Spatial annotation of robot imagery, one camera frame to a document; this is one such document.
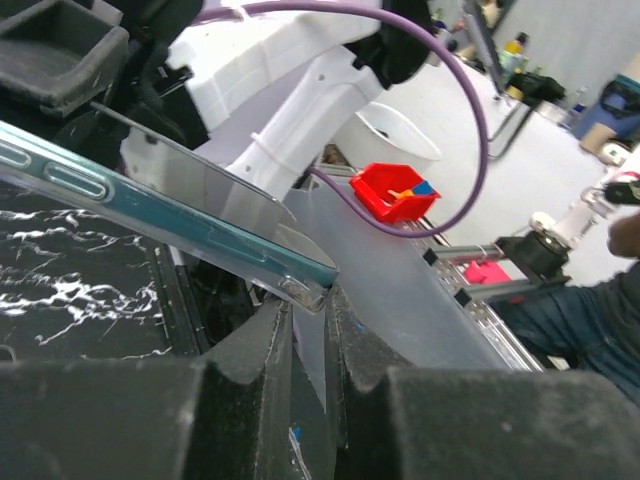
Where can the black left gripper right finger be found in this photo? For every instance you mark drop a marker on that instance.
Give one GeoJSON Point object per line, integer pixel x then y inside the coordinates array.
{"type": "Point", "coordinates": [389, 419]}

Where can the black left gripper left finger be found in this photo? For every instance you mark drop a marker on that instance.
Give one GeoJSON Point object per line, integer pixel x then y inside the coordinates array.
{"type": "Point", "coordinates": [221, 415]}

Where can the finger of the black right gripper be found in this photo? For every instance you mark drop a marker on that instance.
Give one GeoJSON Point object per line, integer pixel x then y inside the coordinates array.
{"type": "Point", "coordinates": [58, 55]}

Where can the spare phone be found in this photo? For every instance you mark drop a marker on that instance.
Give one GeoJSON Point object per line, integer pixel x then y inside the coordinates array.
{"type": "Point", "coordinates": [177, 197]}

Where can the seated person in jeans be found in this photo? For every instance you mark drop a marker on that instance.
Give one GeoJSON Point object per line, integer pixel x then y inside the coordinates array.
{"type": "Point", "coordinates": [596, 327]}

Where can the red plastic bin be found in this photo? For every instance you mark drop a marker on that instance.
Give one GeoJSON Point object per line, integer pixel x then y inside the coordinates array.
{"type": "Point", "coordinates": [393, 193]}

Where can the white plastic bucket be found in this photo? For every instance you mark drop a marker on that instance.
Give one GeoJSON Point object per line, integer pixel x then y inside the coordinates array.
{"type": "Point", "coordinates": [380, 134]}

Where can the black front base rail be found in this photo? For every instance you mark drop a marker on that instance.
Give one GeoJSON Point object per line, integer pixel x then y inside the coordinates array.
{"type": "Point", "coordinates": [201, 304]}

